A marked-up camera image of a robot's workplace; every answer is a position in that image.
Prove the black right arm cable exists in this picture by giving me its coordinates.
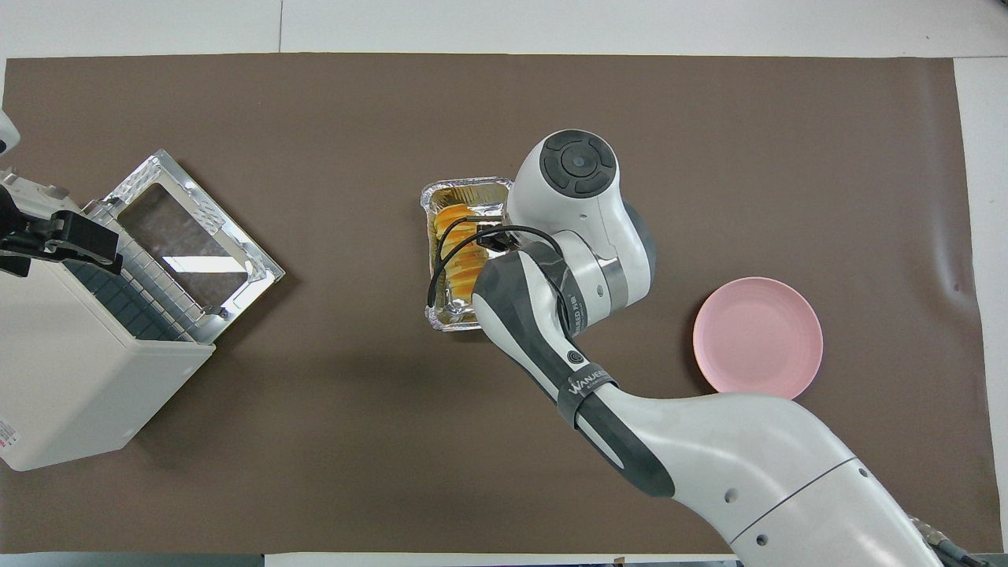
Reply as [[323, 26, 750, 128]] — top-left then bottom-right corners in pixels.
[[428, 223, 568, 332]]

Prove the brown table mat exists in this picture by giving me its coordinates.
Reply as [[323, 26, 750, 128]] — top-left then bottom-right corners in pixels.
[[0, 52, 1005, 556]]

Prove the cream toaster oven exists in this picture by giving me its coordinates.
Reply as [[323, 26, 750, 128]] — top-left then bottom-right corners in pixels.
[[0, 148, 286, 472]]

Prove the yellow sliced bread loaf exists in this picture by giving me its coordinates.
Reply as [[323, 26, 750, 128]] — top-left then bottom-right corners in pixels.
[[432, 203, 491, 306]]

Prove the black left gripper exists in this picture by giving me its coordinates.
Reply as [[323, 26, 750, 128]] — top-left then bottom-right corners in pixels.
[[0, 187, 124, 276]]

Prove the grey braided base cable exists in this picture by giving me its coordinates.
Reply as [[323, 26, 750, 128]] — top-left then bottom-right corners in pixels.
[[906, 513, 985, 567]]

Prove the glass oven door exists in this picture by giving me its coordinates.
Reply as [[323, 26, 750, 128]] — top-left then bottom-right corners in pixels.
[[101, 148, 286, 332]]

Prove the metal wire oven rack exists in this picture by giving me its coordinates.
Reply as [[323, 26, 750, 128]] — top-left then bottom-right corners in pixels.
[[87, 201, 237, 345]]

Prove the pink round plate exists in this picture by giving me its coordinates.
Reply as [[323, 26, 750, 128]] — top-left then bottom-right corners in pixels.
[[693, 276, 824, 399]]

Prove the aluminium foil tray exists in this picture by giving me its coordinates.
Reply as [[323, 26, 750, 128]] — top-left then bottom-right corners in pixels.
[[420, 177, 514, 332]]

